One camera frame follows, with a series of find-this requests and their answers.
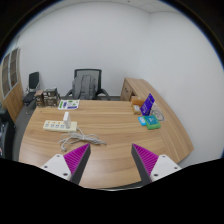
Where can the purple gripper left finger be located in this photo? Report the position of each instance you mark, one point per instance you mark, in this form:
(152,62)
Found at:
(69,166)

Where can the orange brown box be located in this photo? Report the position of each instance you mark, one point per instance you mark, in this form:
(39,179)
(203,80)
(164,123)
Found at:
(136,103)

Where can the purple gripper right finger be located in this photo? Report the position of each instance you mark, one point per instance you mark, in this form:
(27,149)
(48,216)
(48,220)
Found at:
(152,167)

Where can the clear plastic bag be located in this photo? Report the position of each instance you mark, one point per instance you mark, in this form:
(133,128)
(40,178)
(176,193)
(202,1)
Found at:
(157,112)

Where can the wooden cabinet with glass doors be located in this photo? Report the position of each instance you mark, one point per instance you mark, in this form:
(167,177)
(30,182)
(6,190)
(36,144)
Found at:
(10,84)

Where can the green white leaflet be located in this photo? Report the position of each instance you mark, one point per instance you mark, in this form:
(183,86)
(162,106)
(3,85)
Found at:
(68,104)

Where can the black mesh office chair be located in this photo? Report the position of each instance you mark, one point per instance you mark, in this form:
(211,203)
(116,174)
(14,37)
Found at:
(96,73)

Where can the brown box stack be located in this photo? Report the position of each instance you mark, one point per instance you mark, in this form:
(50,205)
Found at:
(48,97)

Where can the white charger adapter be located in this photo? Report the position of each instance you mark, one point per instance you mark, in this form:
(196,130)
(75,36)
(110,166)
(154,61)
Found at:
(67,119)

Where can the grey backpack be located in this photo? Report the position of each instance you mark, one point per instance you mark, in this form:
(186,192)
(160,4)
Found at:
(84,87)

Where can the green box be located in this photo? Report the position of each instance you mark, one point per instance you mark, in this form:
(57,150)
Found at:
(152,122)

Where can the blue small box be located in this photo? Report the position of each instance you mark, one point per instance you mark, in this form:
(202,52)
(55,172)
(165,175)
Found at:
(142,121)

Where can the black side chair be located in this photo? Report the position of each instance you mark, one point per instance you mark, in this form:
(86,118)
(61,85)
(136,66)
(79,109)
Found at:
(32,88)

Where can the purple upright box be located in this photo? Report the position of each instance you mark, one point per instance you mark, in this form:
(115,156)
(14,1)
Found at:
(147,105)

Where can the white power strip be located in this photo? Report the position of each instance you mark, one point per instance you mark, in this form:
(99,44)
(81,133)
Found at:
(59,126)

